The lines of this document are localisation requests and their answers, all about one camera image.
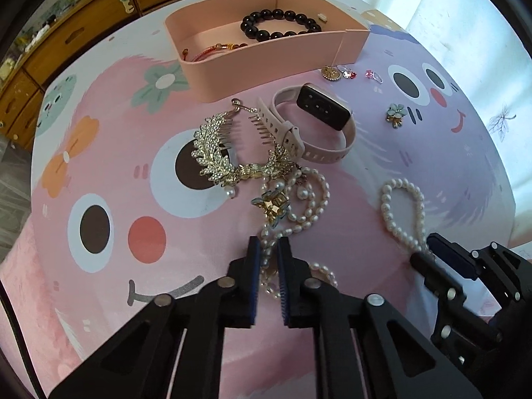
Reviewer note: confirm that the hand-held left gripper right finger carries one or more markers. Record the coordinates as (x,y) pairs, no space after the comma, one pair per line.
(284,282)

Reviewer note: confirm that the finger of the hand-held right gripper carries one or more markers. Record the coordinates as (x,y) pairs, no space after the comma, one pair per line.
(451,253)
(434,274)

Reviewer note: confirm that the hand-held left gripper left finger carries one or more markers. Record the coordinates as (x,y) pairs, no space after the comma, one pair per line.
(253,282)

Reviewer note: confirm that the pink storage box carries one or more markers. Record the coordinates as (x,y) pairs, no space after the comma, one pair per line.
(270,68)

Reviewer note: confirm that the gold leaf hair comb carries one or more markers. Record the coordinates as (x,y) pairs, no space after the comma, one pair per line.
(214,153)

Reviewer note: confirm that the blue flower brooch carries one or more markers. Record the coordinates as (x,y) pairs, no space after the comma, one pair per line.
(394,114)

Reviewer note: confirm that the cartoon printed table mat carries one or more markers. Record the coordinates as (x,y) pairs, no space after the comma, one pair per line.
(124,153)

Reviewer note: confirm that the pink smart watch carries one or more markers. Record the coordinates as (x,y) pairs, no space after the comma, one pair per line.
(322,102)

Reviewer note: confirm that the red gem earring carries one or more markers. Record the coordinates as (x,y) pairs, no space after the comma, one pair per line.
(348,73)

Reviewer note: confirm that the round gold pendant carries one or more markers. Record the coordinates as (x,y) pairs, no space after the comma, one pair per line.
(331,74)

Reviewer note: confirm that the small white clasp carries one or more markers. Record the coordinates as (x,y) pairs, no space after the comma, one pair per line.
(323,17)

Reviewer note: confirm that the wooden drawer cabinet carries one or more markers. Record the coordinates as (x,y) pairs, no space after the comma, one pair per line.
(83,29)

